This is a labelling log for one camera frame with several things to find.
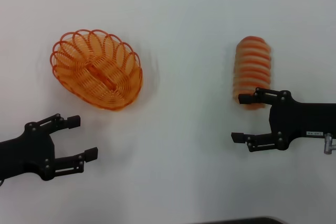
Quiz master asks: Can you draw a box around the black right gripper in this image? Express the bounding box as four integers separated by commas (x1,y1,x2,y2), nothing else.
230,87,336,153

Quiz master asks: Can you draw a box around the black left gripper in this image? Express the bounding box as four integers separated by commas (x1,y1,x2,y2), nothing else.
0,113,99,182

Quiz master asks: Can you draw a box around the orange striped bread loaf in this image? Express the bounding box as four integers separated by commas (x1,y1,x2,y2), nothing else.
232,36,274,111

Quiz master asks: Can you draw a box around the orange wire basket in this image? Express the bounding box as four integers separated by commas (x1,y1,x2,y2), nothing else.
49,28,144,112

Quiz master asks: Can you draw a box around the black curved robot base edge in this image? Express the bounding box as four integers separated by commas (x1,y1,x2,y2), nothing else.
183,216,286,224

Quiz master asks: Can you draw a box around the silver metal connector plug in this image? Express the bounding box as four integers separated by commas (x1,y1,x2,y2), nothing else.
323,133,336,154

